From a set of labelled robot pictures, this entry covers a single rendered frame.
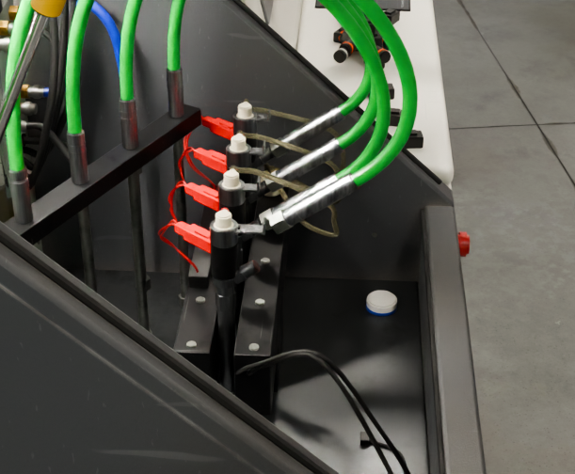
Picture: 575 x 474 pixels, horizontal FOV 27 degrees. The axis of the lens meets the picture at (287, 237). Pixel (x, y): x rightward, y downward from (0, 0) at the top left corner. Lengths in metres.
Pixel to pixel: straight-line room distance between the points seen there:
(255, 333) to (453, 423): 0.22
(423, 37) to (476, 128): 1.90
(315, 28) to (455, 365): 0.83
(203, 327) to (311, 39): 0.76
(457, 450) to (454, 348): 0.16
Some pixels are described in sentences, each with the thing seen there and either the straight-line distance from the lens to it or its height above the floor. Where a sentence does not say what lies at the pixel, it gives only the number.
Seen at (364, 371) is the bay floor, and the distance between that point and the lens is 1.42.
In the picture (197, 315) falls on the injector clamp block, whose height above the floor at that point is 0.98.
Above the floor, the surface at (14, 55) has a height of 1.28.
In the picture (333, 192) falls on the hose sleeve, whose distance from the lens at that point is 1.13.
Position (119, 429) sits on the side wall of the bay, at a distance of 0.87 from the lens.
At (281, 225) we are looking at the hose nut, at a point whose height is 1.11.
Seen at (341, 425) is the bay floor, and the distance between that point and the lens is 1.34.
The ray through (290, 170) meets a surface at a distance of 1.31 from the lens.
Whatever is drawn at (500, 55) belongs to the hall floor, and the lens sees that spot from 4.32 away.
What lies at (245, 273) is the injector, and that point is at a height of 1.05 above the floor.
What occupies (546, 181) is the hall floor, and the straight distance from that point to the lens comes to 3.54.
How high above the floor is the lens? 1.72
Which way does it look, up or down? 33 degrees down
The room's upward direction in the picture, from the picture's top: straight up
